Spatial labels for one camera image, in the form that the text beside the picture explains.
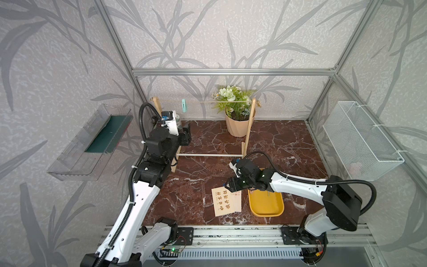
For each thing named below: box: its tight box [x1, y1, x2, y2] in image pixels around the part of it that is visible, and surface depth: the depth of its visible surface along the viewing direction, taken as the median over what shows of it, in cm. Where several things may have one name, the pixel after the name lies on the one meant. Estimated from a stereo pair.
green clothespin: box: [181, 98, 187, 113], surface depth 69 cm
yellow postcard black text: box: [211, 186, 242, 217], surface depth 86 cm
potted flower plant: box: [211, 84, 257, 138], surface depth 94 cm
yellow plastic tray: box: [247, 189, 285, 217], surface depth 84 cm
